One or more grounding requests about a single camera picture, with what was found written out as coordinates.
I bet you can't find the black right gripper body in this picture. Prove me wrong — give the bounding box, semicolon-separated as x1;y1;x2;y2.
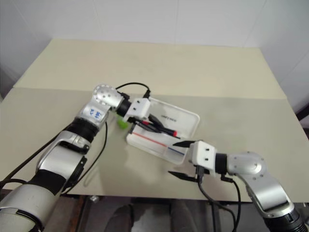
189;145;211;181

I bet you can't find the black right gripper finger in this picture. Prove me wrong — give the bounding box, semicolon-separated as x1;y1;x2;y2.
172;140;194;148
168;171;197;181

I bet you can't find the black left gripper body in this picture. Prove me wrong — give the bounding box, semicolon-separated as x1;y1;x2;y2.
127;116;150;125

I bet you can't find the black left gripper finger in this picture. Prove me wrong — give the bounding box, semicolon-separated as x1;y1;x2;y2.
147;115;168;129
142;124;167;133

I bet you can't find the black marker with red cap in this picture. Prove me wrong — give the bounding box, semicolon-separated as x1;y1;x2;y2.
141;121;181;139

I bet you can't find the green marker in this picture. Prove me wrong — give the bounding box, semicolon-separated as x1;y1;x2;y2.
117;116;128;130

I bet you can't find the clear white pencil case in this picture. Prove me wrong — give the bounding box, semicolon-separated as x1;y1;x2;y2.
126;97;201;166

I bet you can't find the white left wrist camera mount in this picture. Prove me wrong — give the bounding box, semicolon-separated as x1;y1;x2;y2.
122;97;152;123

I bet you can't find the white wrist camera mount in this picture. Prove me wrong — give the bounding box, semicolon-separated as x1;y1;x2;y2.
187;141;217;176
122;97;152;123

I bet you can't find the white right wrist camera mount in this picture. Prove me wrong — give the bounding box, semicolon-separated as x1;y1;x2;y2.
187;141;217;176

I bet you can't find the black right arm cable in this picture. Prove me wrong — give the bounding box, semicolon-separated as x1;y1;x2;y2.
197;166;243;232

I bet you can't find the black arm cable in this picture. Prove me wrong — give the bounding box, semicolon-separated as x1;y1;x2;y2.
197;166;243;232
0;122;109;194

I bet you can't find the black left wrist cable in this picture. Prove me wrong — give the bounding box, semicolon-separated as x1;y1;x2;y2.
115;82;152;99

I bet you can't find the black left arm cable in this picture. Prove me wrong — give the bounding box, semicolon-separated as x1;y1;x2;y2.
0;122;109;194

